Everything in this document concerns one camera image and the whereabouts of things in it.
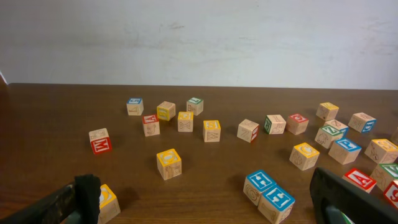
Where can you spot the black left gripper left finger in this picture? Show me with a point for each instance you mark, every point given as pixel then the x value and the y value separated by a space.
pixel 76 202

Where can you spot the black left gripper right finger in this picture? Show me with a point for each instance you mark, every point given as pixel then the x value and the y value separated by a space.
pixel 334 197

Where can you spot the yellow S block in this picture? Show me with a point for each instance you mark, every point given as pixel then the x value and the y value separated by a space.
pixel 381 151

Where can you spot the yellow block front left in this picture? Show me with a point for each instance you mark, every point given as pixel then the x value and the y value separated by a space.
pixel 108 205

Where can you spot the red A block centre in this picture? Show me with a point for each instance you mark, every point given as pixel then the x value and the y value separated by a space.
pixel 360 180

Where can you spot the red a block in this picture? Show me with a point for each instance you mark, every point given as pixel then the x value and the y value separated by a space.
pixel 151 125
pixel 360 180

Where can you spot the yellow O block middle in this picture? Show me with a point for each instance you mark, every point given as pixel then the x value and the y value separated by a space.
pixel 304 156

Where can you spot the yellow o block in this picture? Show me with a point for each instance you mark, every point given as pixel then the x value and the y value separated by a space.
pixel 304 156
pixel 169 164

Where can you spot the blue P block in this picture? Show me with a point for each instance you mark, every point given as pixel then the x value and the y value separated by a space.
pixel 344 151

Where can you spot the lower blue H block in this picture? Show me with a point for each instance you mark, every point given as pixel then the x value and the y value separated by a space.
pixel 276 204

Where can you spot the blue h block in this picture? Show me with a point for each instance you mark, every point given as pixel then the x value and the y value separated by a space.
pixel 257 183
pixel 276 204

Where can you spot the green Z block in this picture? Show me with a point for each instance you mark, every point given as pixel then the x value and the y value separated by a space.
pixel 326 135

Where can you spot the green V block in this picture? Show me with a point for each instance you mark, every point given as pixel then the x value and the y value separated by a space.
pixel 384 174

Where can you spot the red M side block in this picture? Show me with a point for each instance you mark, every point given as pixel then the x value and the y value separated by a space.
pixel 100 141

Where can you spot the upper blue H block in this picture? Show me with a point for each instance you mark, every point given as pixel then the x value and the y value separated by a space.
pixel 257 183

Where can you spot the red O block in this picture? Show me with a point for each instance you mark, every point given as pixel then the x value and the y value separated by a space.
pixel 297 124

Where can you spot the plain block blue side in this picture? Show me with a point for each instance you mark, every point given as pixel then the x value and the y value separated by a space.
pixel 362 122

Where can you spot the yellow block top middle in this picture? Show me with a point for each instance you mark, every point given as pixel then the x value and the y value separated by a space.
pixel 327 111

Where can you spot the plain block green side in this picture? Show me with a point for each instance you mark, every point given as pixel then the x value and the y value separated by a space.
pixel 274 124

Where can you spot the yellow O block left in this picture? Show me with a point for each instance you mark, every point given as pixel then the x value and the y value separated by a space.
pixel 169 164

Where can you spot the plain block red side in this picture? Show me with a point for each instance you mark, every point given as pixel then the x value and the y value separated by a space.
pixel 248 130

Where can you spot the red A block far left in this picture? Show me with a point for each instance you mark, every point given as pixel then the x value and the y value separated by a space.
pixel 151 125

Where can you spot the blue S block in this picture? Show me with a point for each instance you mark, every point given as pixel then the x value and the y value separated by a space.
pixel 135 106

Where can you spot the plain block yellow side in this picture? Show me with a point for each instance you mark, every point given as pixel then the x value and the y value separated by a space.
pixel 166 111

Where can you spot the yellow Z block with W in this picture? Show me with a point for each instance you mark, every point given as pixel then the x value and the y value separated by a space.
pixel 211 130

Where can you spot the yellow block near L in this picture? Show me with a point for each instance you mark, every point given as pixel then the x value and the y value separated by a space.
pixel 185 121

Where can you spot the green L block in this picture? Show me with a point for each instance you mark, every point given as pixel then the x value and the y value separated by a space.
pixel 195 105

